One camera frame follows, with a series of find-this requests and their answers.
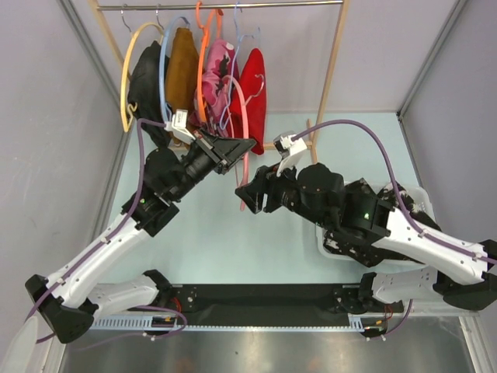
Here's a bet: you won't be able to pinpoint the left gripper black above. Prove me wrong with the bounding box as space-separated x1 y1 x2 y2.
169 128 255 201

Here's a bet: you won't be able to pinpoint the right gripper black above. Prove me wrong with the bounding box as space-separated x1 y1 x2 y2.
235 155 328 228

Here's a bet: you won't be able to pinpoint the red trousers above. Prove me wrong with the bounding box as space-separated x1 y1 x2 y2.
228 48 267 155

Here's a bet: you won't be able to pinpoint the pink hanger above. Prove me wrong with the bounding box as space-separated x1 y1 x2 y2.
228 79 249 187

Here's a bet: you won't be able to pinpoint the blue wire hanger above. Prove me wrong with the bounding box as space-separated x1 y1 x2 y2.
219 1 261 131

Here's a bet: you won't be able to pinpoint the black white patterned trousers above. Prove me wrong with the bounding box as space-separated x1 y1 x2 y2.
323 178 427 268

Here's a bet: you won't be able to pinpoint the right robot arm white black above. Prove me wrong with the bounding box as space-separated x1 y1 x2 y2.
235 163 496 312

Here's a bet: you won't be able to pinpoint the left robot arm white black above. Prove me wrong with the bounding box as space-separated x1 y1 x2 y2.
25 131 255 344

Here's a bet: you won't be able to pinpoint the pink patterned trousers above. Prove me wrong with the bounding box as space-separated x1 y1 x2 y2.
193 38 239 136

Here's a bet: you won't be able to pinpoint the light blue plastic hanger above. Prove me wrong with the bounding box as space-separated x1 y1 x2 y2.
158 16 190 123

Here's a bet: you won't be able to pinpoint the brown trousers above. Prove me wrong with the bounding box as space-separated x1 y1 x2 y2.
165 27 199 113

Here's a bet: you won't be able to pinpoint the yellow hanger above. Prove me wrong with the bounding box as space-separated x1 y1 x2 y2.
120 22 164 133

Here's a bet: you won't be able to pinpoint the orange hanger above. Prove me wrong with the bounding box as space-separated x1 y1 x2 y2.
195 1 224 123

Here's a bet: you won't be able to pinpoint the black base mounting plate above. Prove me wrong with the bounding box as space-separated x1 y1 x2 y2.
150 284 387 314

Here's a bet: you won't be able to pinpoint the white plastic basket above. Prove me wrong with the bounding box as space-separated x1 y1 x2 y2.
316 183 441 266

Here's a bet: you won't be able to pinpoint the wooden clothes rack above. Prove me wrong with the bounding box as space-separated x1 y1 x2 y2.
88 0 353 164

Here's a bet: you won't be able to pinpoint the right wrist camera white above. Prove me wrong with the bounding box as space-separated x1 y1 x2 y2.
273 132 308 176

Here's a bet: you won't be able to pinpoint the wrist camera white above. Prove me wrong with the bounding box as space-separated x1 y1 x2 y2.
273 132 308 176
165 110 196 145

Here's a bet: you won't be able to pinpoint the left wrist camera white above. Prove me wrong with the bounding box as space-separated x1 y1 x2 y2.
165 110 196 145

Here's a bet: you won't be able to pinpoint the grey cable duct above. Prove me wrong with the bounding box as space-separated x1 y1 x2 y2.
91 314 369 332

